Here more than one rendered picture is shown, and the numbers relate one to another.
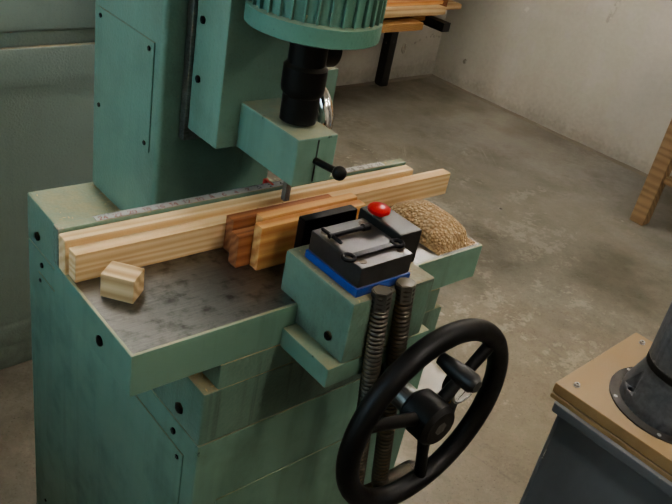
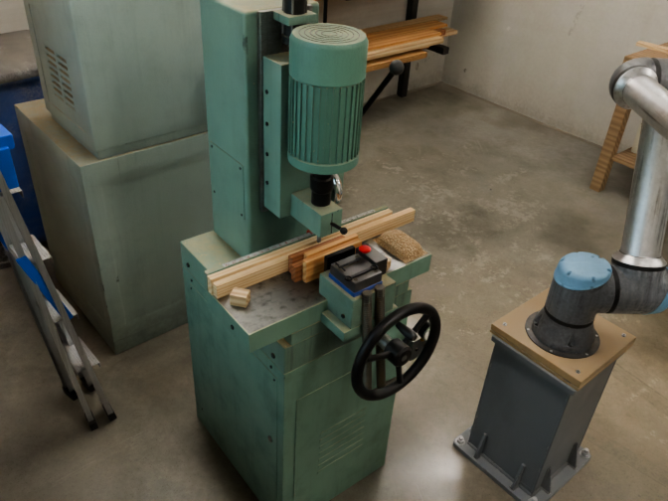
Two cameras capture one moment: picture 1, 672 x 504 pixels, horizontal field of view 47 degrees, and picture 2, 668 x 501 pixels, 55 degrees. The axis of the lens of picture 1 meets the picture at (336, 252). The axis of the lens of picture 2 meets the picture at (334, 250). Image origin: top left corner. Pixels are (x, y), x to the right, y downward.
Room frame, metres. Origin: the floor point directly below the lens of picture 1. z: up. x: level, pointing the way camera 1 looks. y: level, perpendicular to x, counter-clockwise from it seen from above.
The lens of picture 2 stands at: (-0.43, -0.10, 1.92)
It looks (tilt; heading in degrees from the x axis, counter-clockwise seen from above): 35 degrees down; 6
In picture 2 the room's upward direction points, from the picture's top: 4 degrees clockwise
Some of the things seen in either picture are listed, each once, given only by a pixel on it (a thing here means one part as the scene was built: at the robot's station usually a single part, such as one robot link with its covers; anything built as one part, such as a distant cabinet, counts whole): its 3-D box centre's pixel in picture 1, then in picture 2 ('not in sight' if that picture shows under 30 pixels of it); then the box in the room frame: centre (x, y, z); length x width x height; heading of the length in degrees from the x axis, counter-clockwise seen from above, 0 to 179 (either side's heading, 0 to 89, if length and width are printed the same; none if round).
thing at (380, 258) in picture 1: (370, 244); (361, 267); (0.84, -0.04, 0.99); 0.13 x 0.11 x 0.06; 135
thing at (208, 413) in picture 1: (225, 269); (291, 275); (1.08, 0.17, 0.76); 0.57 x 0.45 x 0.09; 45
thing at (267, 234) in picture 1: (309, 233); (332, 259); (0.94, 0.04, 0.93); 0.18 x 0.02 x 0.07; 135
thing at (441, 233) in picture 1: (429, 217); (401, 241); (1.09, -0.13, 0.92); 0.14 x 0.09 x 0.04; 45
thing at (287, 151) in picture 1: (285, 144); (316, 214); (1.00, 0.10, 1.03); 0.14 x 0.07 x 0.09; 45
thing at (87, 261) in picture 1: (291, 215); (323, 249); (1.00, 0.07, 0.92); 0.67 x 0.02 x 0.04; 135
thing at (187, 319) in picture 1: (309, 287); (335, 287); (0.90, 0.03, 0.87); 0.61 x 0.30 x 0.06; 135
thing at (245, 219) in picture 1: (281, 222); (317, 253); (0.96, 0.09, 0.93); 0.18 x 0.02 x 0.05; 135
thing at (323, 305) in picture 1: (354, 292); (356, 291); (0.84, -0.03, 0.92); 0.15 x 0.13 x 0.09; 135
